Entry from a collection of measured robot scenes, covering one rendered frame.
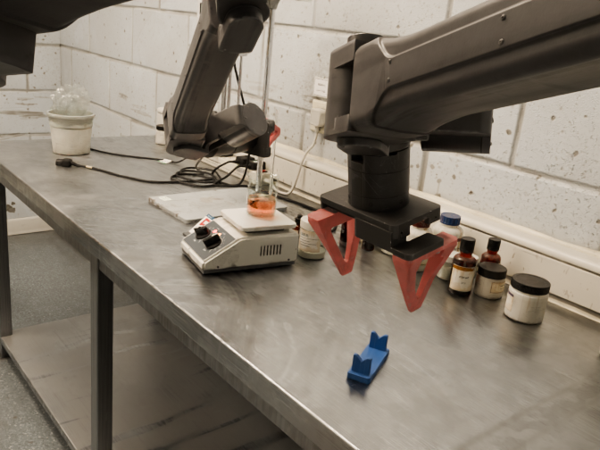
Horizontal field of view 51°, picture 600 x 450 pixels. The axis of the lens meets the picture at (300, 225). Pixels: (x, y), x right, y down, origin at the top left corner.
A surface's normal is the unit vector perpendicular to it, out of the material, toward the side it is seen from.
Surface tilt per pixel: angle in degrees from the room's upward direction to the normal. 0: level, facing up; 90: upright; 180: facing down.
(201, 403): 0
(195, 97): 145
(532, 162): 90
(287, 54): 90
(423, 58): 84
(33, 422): 0
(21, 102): 90
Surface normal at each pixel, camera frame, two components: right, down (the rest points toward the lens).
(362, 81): -0.92, -0.08
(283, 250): 0.48, 0.32
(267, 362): 0.10, -0.95
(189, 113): 0.10, 0.95
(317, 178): -0.77, 0.12
